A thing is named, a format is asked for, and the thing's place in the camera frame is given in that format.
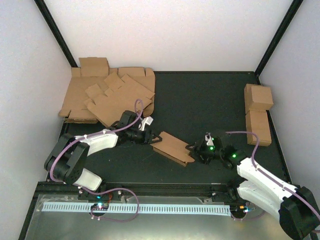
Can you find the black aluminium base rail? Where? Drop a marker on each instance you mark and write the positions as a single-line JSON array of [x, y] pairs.
[[217, 192]]

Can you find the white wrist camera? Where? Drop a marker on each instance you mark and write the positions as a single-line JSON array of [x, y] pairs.
[[147, 121], [209, 140]]

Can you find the right black frame post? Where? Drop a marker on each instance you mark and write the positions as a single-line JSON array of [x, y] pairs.
[[281, 30]]

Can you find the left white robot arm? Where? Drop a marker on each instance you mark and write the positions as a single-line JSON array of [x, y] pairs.
[[66, 162]]

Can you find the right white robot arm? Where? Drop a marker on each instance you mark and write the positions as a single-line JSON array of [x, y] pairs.
[[293, 206]]

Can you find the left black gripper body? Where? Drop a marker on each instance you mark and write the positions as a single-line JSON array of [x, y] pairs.
[[141, 139]]

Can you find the left black frame post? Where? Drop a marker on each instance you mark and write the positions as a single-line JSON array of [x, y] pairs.
[[51, 23]]

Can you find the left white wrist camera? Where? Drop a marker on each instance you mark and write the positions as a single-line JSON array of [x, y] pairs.
[[147, 121]]

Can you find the stack of flat cardboard blanks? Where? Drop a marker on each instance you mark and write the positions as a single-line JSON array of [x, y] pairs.
[[93, 70]]

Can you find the black frame post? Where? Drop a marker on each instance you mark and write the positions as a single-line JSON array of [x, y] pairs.
[[51, 23], [281, 30]]

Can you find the cardboard box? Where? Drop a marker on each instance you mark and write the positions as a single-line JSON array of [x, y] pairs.
[[257, 122], [173, 149], [257, 97]]

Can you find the light blue slotted cable duct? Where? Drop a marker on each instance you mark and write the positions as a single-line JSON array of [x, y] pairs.
[[132, 208]]

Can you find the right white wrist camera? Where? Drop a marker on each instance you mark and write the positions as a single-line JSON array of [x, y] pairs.
[[209, 140]]

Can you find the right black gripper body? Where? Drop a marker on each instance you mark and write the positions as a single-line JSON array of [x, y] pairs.
[[205, 154]]

